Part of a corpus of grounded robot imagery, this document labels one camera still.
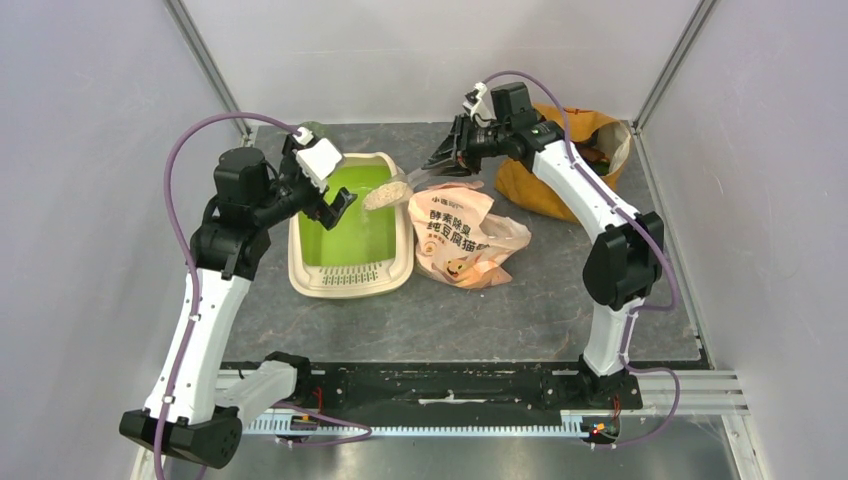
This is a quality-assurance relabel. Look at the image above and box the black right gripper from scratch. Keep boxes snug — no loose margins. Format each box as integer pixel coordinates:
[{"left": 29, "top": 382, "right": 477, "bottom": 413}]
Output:
[{"left": 423, "top": 113, "right": 511, "bottom": 178}]

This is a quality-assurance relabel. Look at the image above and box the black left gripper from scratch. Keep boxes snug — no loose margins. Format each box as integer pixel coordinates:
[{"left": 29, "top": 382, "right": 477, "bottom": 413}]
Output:
[{"left": 253, "top": 135, "right": 356, "bottom": 230}]

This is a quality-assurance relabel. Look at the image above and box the clear plastic scoop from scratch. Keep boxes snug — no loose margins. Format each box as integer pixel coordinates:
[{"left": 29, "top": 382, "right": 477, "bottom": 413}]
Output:
[{"left": 362, "top": 169, "right": 435, "bottom": 211}]

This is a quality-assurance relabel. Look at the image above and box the cream green litter box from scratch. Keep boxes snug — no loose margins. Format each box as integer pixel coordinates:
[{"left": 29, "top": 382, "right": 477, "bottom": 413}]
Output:
[{"left": 287, "top": 152, "right": 414, "bottom": 299}]

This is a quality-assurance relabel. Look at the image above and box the pink cat litter bag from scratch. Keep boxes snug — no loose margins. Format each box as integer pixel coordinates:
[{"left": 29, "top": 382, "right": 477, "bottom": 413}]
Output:
[{"left": 407, "top": 182, "right": 532, "bottom": 290}]

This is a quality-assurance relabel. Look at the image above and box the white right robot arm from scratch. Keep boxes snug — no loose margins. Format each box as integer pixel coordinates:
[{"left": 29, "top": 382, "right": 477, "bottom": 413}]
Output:
[{"left": 421, "top": 82, "right": 667, "bottom": 409}]

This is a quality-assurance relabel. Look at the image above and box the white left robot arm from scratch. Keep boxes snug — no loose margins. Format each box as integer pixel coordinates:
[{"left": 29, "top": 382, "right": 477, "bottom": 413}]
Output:
[{"left": 119, "top": 134, "right": 355, "bottom": 469}]

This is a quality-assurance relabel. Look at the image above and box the green fuzzy ball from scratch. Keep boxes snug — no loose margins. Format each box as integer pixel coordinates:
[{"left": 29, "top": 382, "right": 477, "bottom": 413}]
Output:
[{"left": 299, "top": 121, "right": 330, "bottom": 138}]

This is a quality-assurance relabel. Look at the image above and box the orange paper bag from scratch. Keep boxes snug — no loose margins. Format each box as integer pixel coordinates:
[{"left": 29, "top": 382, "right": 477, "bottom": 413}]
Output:
[{"left": 495, "top": 103, "right": 639, "bottom": 223}]

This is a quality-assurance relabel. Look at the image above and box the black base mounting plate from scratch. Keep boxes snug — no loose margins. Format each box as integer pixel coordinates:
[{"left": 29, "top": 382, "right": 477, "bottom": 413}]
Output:
[{"left": 225, "top": 360, "right": 644, "bottom": 429}]

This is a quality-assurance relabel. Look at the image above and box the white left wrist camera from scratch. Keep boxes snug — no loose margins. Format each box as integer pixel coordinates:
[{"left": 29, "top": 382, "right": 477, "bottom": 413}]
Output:
[{"left": 294, "top": 126, "right": 344, "bottom": 194}]

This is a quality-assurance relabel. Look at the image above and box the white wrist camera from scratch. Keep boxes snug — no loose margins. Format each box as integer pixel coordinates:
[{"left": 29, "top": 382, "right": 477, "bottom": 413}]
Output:
[
  {"left": 463, "top": 82, "right": 494, "bottom": 127},
  {"left": 294, "top": 126, "right": 344, "bottom": 194}
]

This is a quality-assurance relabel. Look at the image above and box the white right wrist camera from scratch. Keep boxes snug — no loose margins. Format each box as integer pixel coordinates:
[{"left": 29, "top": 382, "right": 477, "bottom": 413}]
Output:
[{"left": 463, "top": 82, "right": 494, "bottom": 127}]

